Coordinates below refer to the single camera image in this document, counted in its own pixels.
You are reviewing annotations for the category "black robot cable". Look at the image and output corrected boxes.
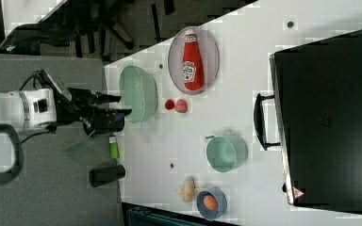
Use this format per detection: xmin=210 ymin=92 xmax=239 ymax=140
xmin=18 ymin=71 xmax=58 ymax=145

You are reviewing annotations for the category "brown egg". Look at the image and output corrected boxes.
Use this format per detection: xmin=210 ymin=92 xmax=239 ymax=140
xmin=204 ymin=194 xmax=218 ymax=210

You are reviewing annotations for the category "dark blue crate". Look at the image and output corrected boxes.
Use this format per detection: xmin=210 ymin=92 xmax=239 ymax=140
xmin=122 ymin=202 xmax=238 ymax=226

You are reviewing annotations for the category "blue bowl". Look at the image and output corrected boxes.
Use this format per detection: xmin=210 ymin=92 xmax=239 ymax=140
xmin=196 ymin=186 xmax=227 ymax=220

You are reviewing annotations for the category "black cylinder post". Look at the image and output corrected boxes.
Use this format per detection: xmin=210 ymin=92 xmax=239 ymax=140
xmin=89 ymin=165 xmax=125 ymax=187

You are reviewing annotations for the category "black office chair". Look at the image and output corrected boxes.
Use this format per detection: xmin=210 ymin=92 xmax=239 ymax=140
xmin=0 ymin=0 xmax=177 ymax=59

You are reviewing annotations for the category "pink strawberry toy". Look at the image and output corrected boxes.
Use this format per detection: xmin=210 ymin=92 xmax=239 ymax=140
xmin=174 ymin=99 xmax=188 ymax=113

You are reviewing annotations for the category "green metal mug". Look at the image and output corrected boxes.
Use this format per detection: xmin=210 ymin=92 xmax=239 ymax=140
xmin=205 ymin=135 xmax=248 ymax=173

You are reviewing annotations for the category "peeled banana toy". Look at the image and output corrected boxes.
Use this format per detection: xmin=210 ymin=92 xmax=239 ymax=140
xmin=176 ymin=176 xmax=201 ymax=202

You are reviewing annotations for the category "green marker pen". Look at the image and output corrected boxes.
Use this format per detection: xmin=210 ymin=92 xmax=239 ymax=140
xmin=109 ymin=136 xmax=120 ymax=159

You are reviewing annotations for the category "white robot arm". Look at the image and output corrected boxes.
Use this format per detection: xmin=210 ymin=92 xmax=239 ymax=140
xmin=0 ymin=70 xmax=132 ymax=186

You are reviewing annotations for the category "green colander basket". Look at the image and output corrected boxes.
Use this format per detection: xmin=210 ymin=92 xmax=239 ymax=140
xmin=119 ymin=65 xmax=158 ymax=123

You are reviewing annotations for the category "grey round plate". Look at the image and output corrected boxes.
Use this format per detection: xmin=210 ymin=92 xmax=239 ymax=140
xmin=168 ymin=26 xmax=220 ymax=95

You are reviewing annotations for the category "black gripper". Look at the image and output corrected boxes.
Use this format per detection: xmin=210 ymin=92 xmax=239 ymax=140
xmin=32 ymin=70 xmax=132 ymax=136

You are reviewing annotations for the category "red ketchup bottle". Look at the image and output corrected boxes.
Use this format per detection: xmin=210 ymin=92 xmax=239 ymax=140
xmin=182 ymin=29 xmax=205 ymax=90

